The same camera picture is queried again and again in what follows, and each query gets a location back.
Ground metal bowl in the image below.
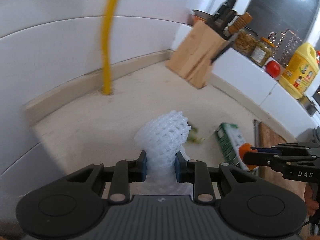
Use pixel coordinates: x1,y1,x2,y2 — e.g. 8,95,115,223
193,9,212,21

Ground green milk carton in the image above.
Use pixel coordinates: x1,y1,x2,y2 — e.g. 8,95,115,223
215,122,258,173

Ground black handled knife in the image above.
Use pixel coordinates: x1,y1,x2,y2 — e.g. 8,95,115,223
206,2,231,34

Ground black kitchen scissors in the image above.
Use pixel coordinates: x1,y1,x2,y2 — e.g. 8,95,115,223
211,41,234,64

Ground pickle jar dark lid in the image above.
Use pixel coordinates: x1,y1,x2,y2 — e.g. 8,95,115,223
233,27,258,56

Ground yellow dish soap bottle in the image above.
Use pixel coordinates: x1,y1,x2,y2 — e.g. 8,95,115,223
279,42,319,100

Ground wooden cutting board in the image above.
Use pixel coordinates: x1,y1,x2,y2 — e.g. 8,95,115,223
245,122,319,225

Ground yellow gas pipe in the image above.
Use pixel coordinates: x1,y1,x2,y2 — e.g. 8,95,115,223
100,0,118,95

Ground wooden handled knife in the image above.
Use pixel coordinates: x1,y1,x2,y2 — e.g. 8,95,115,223
225,12,253,37

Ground person's hand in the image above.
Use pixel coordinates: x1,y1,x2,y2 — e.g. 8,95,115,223
304,184,319,216

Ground pickle jar orange lid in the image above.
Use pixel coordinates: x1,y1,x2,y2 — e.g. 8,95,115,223
249,36,276,68

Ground wooden knife block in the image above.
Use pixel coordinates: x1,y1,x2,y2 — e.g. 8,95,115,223
165,21,229,89

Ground small wilted leaf scrap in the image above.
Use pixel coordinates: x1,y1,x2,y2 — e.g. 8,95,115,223
187,126,205,144

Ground orange peel piece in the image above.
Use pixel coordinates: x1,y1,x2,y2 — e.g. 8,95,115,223
238,143,258,172

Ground red tomato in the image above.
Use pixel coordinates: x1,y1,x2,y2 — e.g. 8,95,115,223
265,60,281,78

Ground small steel cup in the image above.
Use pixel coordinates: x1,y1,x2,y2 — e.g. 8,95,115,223
299,96,317,116

